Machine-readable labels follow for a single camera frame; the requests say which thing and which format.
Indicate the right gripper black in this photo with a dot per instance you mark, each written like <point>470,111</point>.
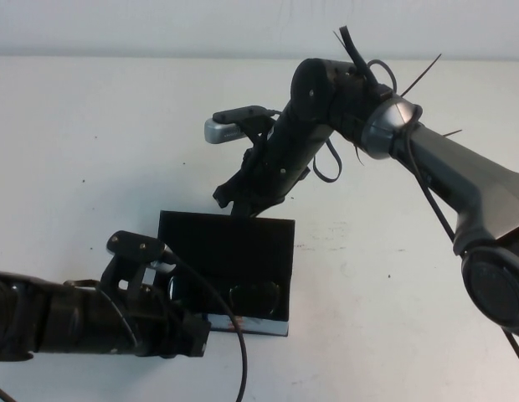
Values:
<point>263,184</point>

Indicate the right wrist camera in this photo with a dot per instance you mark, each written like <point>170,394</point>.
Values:
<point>222,132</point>

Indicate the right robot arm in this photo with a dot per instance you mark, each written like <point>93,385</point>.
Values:
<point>443,167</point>

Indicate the left camera black mount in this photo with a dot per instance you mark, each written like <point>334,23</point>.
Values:
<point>134,245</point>

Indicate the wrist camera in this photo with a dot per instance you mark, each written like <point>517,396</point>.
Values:
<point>159,264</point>
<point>222,132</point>

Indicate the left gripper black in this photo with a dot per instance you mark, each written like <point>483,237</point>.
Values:
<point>159,331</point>

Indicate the dark framed glasses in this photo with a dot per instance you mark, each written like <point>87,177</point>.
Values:
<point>251,299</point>

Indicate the black zip tie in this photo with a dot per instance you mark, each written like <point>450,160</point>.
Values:
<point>358,155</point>
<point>422,74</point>

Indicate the black glasses case printed side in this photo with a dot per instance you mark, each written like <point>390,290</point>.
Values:
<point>226,247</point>

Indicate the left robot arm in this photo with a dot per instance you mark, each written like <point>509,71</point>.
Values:
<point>54,314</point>

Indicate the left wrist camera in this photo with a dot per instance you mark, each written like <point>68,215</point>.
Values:
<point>159,264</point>

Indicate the camera black mount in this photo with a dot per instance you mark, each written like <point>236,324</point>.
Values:
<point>247,113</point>
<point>134,245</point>

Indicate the right camera black mount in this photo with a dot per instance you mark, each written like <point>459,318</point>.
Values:
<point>247,113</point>

